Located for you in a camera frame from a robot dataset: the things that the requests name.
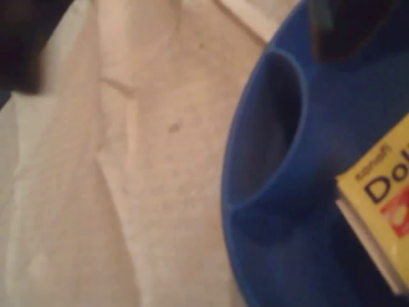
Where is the yellow cardboard medicine box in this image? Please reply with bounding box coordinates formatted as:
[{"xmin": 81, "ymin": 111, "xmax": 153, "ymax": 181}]
[{"xmin": 334, "ymin": 111, "xmax": 409, "ymax": 295}]

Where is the blue plastic bowl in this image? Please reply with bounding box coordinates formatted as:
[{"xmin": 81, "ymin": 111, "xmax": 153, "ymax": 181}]
[{"xmin": 219, "ymin": 0, "xmax": 409, "ymax": 307}]

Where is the white wrinkled tablecloth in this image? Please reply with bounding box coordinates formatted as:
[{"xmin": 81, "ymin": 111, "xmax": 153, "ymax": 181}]
[{"xmin": 0, "ymin": 0, "xmax": 270, "ymax": 307}]

